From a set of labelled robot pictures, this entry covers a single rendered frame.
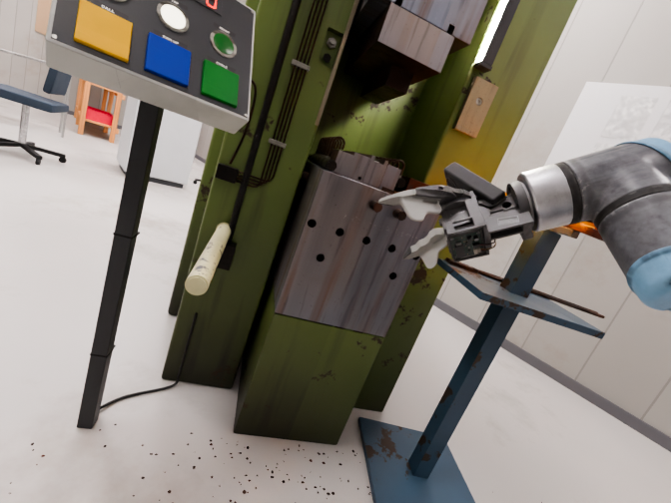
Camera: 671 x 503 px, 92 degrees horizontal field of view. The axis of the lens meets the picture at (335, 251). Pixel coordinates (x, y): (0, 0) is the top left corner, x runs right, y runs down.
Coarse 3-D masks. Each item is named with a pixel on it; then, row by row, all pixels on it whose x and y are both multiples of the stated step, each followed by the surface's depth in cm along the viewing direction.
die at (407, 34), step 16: (384, 16) 85; (400, 16) 85; (416, 16) 85; (368, 32) 99; (384, 32) 85; (400, 32) 86; (416, 32) 87; (432, 32) 87; (352, 48) 119; (368, 48) 93; (384, 48) 88; (400, 48) 87; (416, 48) 88; (432, 48) 89; (448, 48) 89; (352, 64) 111; (368, 64) 105; (384, 64) 100; (400, 64) 95; (416, 64) 91; (432, 64) 90; (416, 80) 103
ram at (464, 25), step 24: (360, 0) 99; (384, 0) 84; (408, 0) 84; (432, 0) 85; (456, 0) 86; (480, 0) 87; (360, 24) 102; (432, 24) 87; (456, 24) 88; (456, 48) 95
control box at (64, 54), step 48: (96, 0) 55; (144, 0) 60; (192, 0) 66; (48, 48) 52; (144, 48) 59; (192, 48) 65; (240, 48) 72; (144, 96) 64; (192, 96) 64; (240, 96) 71
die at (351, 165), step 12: (336, 156) 93; (348, 156) 93; (360, 156) 94; (372, 156) 95; (336, 168) 94; (348, 168) 95; (360, 168) 95; (372, 168) 96; (384, 168) 97; (396, 168) 97; (360, 180) 96; (372, 180) 97; (384, 180) 98; (396, 180) 98
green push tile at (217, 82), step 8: (208, 64) 66; (216, 64) 67; (208, 72) 66; (216, 72) 67; (224, 72) 68; (232, 72) 70; (208, 80) 66; (216, 80) 67; (224, 80) 68; (232, 80) 69; (208, 88) 66; (216, 88) 67; (224, 88) 68; (232, 88) 69; (208, 96) 66; (216, 96) 67; (224, 96) 68; (232, 96) 69; (232, 104) 69
